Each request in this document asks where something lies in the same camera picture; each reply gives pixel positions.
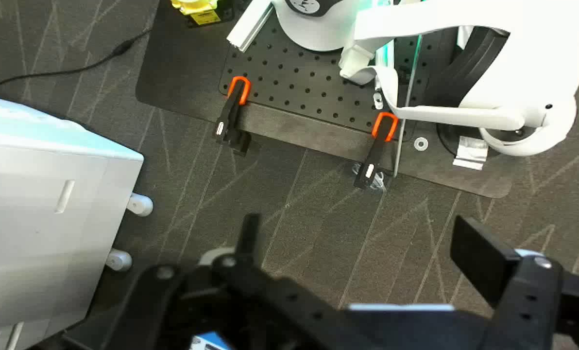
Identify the thin black floor cable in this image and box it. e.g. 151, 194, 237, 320
0, 25, 157, 97

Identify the white angle profile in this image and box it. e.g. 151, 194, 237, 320
225, 0, 277, 54

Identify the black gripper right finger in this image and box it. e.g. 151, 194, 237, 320
450, 215, 579, 350

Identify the orange and black clamp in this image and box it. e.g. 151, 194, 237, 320
211, 73, 254, 155
351, 108, 404, 194

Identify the small silver bracket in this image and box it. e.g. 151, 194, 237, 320
450, 133, 491, 172

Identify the black base platform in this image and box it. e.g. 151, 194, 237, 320
134, 0, 514, 200

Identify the white printer foot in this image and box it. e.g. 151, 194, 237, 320
104, 246, 136, 273
126, 192, 155, 219

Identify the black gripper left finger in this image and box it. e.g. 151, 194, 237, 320
116, 211, 343, 350

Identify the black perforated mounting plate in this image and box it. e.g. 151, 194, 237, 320
219, 9, 448, 132

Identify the large white office printer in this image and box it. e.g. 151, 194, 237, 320
0, 93, 145, 350

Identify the yellow plastic item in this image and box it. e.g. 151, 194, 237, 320
169, 0, 221, 27

